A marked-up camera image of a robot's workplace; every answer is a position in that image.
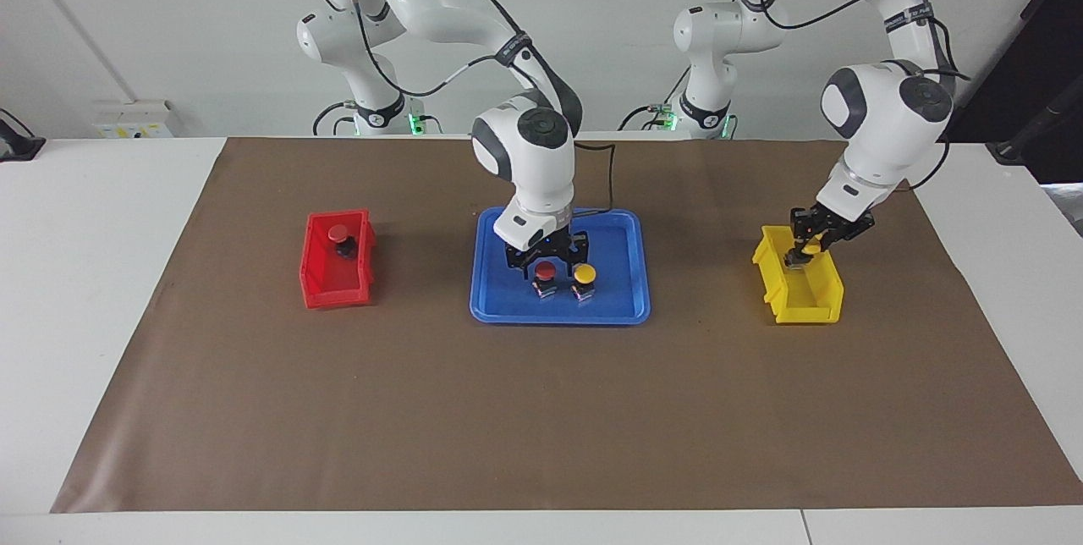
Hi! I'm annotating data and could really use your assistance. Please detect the blue plastic tray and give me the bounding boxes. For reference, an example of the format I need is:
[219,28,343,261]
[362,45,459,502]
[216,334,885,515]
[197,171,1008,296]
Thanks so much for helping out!
[470,206,652,325]

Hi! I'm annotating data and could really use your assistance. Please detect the yellow plastic bin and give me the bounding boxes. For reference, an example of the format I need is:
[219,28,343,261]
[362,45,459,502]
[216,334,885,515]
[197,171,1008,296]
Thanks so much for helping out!
[752,225,845,325]

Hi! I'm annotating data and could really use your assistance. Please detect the brown paper mat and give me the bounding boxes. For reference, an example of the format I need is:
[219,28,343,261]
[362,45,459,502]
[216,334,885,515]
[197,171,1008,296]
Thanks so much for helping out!
[51,136,1083,514]

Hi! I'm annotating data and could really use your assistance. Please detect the red plastic bin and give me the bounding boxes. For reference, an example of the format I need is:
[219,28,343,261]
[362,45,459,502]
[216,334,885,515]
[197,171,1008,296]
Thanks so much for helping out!
[300,209,377,310]

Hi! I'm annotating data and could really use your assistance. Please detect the black stand pole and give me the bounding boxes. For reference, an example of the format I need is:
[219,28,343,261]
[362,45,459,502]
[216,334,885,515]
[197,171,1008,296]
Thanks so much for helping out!
[986,80,1083,165]

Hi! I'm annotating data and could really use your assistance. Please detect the white crinkled sheet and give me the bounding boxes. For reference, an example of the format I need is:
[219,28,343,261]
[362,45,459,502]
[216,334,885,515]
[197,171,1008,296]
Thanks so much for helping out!
[1047,183,1083,239]

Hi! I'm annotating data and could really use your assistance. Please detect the dark background panel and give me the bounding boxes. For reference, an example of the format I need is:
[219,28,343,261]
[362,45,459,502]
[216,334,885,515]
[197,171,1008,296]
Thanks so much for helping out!
[943,0,1083,184]

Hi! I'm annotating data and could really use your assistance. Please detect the black device at table edge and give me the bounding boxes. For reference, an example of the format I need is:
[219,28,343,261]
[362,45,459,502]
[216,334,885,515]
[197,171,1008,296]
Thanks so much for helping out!
[0,109,46,162]

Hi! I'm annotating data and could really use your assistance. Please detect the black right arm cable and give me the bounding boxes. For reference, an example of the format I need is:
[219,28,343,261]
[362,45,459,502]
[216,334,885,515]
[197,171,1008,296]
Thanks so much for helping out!
[338,0,617,214]

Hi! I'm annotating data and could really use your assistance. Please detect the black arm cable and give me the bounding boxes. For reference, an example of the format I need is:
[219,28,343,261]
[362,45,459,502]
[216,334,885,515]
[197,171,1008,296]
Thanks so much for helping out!
[338,0,617,214]
[757,0,970,190]

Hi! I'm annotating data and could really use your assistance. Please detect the black left base cable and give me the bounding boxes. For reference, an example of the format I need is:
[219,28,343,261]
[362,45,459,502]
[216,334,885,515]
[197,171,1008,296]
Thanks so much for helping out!
[618,67,690,131]

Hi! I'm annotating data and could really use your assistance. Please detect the black base cable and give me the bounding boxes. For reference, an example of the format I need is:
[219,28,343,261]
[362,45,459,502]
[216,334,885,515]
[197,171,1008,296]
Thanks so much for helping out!
[311,101,356,137]
[618,67,690,131]

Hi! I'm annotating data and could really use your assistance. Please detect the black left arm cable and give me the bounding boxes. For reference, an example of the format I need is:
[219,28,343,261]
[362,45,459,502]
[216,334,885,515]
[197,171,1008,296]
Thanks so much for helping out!
[757,0,970,190]

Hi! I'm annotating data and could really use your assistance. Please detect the black right base cable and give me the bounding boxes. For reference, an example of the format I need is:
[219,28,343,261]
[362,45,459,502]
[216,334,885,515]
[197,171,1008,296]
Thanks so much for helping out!
[311,101,356,137]

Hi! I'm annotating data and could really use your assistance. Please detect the white wall outlet box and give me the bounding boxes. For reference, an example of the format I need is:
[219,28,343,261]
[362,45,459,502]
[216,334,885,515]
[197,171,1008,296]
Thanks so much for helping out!
[93,101,174,138]

